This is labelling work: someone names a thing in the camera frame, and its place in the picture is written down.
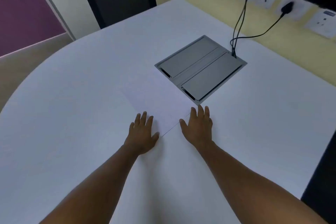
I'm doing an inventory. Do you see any person's left hand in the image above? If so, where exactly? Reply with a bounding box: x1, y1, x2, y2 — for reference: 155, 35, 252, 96
123, 111, 160, 156

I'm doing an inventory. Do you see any person's right hand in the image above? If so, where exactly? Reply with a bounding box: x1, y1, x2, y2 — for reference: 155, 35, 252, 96
179, 105, 214, 148

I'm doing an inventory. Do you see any person's right forearm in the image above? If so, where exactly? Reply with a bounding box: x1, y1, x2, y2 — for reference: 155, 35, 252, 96
195, 141, 328, 224

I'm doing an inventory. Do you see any person's left forearm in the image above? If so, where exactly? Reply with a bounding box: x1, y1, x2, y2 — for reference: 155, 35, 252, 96
39, 144, 139, 224

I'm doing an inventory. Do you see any white paper sheet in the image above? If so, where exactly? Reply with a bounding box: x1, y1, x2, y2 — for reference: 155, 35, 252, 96
115, 69, 198, 138

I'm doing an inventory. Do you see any black chair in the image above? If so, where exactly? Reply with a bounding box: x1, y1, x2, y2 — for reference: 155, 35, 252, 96
301, 129, 336, 224

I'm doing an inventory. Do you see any white socket with blue label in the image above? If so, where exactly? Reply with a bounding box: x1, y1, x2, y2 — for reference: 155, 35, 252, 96
305, 9, 336, 39

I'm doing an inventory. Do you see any grey table cable box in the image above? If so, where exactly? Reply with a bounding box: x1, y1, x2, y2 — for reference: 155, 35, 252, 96
154, 35, 247, 106

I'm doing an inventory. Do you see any thin black cable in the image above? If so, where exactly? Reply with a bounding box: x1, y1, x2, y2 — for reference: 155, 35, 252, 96
232, 0, 249, 57
231, 0, 252, 58

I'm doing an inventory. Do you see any black plug with cable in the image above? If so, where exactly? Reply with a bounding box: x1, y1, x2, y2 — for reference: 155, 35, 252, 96
230, 1, 294, 52

